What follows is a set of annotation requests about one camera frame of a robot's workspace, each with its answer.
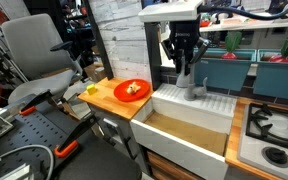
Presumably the left orange black clamp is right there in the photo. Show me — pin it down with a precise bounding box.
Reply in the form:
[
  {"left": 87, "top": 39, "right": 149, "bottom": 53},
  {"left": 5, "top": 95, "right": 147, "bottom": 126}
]
[{"left": 19, "top": 90, "right": 52, "bottom": 116}]

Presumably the cardboard box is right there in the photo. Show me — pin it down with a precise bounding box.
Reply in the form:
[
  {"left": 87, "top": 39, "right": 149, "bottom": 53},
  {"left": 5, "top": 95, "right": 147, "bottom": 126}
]
[{"left": 84, "top": 62, "right": 106, "bottom": 82}]

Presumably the black perforated board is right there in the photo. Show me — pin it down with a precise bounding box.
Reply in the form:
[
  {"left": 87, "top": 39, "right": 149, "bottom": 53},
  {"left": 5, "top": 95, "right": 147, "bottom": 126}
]
[{"left": 0, "top": 105, "right": 142, "bottom": 180}]

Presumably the teal planter box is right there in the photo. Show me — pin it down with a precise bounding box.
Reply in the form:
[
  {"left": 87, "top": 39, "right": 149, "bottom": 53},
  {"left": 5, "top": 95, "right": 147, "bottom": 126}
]
[
  {"left": 254, "top": 49, "right": 288, "bottom": 99},
  {"left": 195, "top": 48, "right": 256, "bottom": 91}
]

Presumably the black vertical post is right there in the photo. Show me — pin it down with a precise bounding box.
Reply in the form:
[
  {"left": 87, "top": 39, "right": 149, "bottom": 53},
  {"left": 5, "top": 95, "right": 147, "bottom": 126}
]
[{"left": 144, "top": 23, "right": 161, "bottom": 91}]

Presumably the toy stove top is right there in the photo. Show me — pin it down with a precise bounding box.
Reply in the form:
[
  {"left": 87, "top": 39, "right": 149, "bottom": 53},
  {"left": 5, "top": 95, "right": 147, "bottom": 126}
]
[{"left": 237, "top": 103, "right": 288, "bottom": 180}]

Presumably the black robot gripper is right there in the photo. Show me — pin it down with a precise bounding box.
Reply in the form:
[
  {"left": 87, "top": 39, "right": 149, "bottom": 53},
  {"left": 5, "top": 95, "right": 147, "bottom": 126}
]
[{"left": 161, "top": 18, "right": 210, "bottom": 74}]

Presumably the left toy radish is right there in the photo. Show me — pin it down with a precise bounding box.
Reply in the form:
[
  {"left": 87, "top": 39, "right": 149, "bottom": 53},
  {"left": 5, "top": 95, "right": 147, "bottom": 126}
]
[{"left": 221, "top": 31, "right": 242, "bottom": 60}]

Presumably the grey toy faucet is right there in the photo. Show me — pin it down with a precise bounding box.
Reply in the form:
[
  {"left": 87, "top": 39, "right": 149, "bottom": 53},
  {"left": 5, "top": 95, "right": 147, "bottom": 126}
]
[{"left": 176, "top": 58, "right": 208, "bottom": 101}]

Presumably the red round plate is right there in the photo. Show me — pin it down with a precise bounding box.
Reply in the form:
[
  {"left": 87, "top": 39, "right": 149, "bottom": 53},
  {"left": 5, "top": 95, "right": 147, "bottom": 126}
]
[{"left": 113, "top": 79, "right": 150, "bottom": 102}]

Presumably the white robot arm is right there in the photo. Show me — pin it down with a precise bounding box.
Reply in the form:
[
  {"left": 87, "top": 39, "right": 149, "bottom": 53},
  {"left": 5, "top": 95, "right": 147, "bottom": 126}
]
[{"left": 138, "top": 0, "right": 203, "bottom": 76}]

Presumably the toy food on plate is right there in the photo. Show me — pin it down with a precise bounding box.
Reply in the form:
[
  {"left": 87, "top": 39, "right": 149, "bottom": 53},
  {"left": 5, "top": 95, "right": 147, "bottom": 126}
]
[{"left": 126, "top": 82, "right": 141, "bottom": 95}]

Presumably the white shelf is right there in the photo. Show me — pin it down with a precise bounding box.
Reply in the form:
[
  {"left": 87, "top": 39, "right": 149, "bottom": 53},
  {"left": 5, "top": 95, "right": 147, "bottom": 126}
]
[{"left": 200, "top": 16, "right": 288, "bottom": 32}]

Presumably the black hose cable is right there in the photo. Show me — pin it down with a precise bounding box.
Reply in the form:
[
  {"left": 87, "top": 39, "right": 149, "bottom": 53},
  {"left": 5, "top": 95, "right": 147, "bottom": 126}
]
[{"left": 197, "top": 0, "right": 288, "bottom": 21}]

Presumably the grey cable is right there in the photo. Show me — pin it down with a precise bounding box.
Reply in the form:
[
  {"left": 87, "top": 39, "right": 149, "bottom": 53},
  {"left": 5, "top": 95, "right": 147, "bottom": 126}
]
[{"left": 0, "top": 144, "right": 56, "bottom": 180}]

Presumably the grey office chair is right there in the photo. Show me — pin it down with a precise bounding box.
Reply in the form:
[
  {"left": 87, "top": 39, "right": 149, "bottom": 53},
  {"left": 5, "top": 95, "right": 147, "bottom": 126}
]
[{"left": 2, "top": 14, "right": 81, "bottom": 104}]

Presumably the right teal planter box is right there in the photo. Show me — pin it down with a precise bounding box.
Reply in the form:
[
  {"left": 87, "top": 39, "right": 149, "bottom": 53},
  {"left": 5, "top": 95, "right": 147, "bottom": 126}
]
[{"left": 254, "top": 49, "right": 288, "bottom": 99}]

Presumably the orange black clamp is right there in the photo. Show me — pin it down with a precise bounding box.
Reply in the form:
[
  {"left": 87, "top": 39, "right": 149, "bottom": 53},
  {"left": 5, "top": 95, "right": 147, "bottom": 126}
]
[
  {"left": 19, "top": 90, "right": 52, "bottom": 116},
  {"left": 54, "top": 113, "right": 98, "bottom": 158}
]

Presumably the wooden play kitchen counter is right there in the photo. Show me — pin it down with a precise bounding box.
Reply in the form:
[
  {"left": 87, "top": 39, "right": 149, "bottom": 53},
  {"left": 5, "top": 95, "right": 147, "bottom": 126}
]
[{"left": 78, "top": 78, "right": 153, "bottom": 121}]

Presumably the right orange black clamp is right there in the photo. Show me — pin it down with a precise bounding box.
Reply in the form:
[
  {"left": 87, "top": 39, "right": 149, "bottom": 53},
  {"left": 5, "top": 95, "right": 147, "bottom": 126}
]
[{"left": 54, "top": 113, "right": 98, "bottom": 158}]

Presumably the black stove knob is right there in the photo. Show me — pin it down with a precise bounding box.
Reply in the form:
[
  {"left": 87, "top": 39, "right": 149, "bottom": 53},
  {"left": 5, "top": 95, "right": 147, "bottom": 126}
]
[{"left": 262, "top": 147, "right": 288, "bottom": 168}]

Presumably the yellow toy block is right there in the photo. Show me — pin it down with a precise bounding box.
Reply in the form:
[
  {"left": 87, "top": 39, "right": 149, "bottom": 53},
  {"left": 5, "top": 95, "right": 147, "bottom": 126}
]
[{"left": 86, "top": 84, "right": 97, "bottom": 95}]

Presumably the left teal planter box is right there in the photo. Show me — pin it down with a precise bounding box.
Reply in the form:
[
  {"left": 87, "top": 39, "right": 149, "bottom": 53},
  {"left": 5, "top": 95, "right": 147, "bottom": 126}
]
[{"left": 195, "top": 48, "right": 256, "bottom": 91}]

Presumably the black stove grate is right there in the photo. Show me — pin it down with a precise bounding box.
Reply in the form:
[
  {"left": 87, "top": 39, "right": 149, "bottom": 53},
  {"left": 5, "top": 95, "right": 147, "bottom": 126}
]
[{"left": 246, "top": 103, "right": 288, "bottom": 149}]

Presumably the white toy sink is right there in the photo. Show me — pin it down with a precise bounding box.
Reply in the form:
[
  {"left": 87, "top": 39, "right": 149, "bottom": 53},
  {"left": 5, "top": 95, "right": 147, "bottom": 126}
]
[{"left": 130, "top": 84, "right": 237, "bottom": 180}]

